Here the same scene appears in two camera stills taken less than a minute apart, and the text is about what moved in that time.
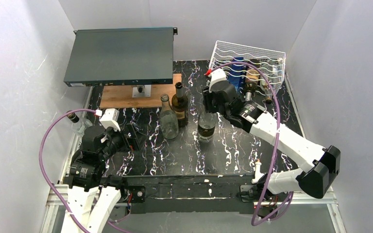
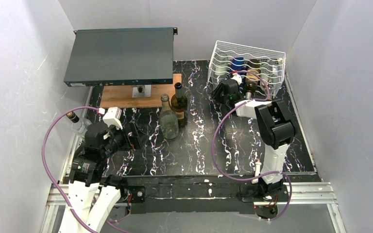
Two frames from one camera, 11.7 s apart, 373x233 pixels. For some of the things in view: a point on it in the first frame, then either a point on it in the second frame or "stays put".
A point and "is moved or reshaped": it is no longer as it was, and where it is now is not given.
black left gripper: x=130 y=137 stays put
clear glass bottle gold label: x=206 y=124 is moved or reshaped
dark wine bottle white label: x=180 y=106 stays put
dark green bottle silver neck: x=251 y=77 stays put
